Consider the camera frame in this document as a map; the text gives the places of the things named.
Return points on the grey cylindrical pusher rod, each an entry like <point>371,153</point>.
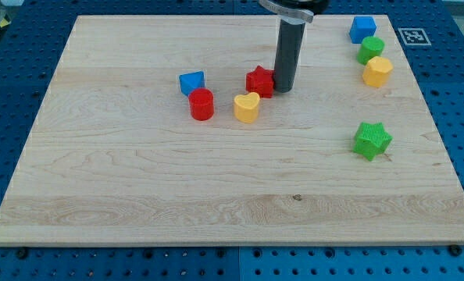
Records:
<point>289,44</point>

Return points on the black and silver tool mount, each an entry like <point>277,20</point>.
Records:
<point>303,10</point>

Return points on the red star block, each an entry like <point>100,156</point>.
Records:
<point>260,81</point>

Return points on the yellow heart block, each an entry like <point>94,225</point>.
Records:
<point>246,107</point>

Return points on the green star block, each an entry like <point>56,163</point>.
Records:
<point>371,139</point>

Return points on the blue cube block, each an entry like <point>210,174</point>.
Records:
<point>362,26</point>

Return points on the green cylinder block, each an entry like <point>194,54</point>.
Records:
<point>370,47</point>

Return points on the yellow hexagon block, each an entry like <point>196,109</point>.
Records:
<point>377,71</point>

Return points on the red cylinder block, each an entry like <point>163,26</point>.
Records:
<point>201,102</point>

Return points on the blue triangle block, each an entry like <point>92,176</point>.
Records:
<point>191,81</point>

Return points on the white fiducial marker tag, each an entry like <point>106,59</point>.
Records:
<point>413,36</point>

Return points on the wooden board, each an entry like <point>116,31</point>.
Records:
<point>115,159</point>

